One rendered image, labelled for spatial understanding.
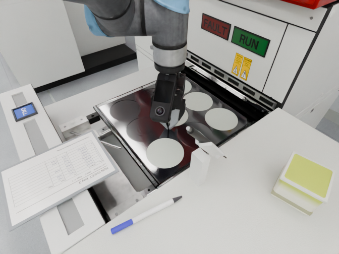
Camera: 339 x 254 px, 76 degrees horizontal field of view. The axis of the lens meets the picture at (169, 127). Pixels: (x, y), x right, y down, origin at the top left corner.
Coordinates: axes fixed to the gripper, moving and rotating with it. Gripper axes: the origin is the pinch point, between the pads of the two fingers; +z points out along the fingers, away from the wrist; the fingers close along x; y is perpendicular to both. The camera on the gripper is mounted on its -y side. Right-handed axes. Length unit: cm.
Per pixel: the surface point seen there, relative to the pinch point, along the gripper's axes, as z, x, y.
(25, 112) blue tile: -5.2, 38.7, -5.9
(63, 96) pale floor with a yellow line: 91, 129, 112
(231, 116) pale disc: 1.3, -18.5, 9.5
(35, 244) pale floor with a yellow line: 91, 75, -18
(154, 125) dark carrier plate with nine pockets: 1.4, 4.4, 1.4
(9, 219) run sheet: -5.6, 23.1, -32.7
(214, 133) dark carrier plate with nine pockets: 1.3, -13.3, 1.2
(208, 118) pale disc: 1.3, -11.4, 7.1
